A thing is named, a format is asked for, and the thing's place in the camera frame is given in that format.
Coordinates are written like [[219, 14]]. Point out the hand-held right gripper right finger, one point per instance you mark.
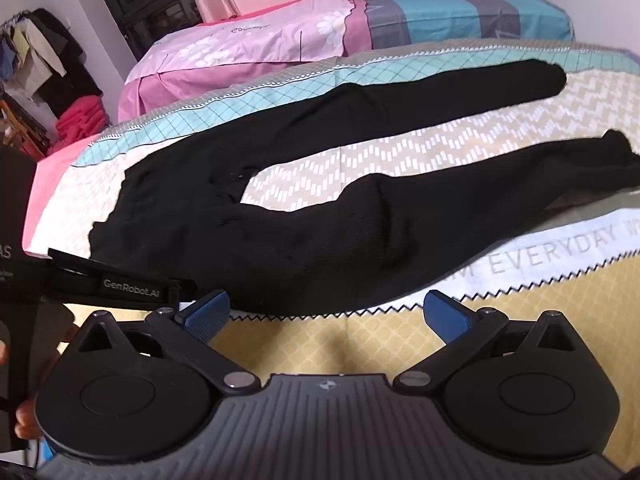
[[445, 312]]

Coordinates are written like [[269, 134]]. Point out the dark window frame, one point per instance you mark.
[[145, 5]]

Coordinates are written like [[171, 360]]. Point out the wooden shelf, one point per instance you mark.
[[20, 132]]

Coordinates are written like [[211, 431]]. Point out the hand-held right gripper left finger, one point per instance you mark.
[[206, 312]]

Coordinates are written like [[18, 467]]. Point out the person's left hand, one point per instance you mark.
[[27, 422]]

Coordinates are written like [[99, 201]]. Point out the teal grey striped pillow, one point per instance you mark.
[[440, 15]]

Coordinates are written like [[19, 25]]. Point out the stack of red clothes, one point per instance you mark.
[[82, 120]]

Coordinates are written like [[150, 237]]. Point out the patterned bedsheet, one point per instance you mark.
[[400, 160]]

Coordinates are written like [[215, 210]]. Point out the plain pink sheet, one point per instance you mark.
[[50, 180]]

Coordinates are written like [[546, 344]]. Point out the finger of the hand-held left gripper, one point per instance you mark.
[[125, 284]]

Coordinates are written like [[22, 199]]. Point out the pink floral pillow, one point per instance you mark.
[[250, 45]]

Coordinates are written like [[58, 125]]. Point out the hanging clothes rack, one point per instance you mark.
[[50, 55]]

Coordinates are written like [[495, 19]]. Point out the black pants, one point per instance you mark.
[[300, 240]]

